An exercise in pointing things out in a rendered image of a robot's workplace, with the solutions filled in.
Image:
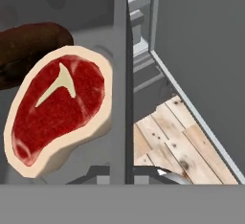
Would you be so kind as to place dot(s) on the raw red steak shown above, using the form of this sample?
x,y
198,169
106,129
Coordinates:
x,y
60,106

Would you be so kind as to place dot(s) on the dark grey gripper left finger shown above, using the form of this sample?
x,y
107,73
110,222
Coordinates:
x,y
99,173

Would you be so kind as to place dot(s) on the brown sausage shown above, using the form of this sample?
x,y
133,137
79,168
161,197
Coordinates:
x,y
28,46

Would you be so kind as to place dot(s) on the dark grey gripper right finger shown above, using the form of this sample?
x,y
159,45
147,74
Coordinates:
x,y
143,172

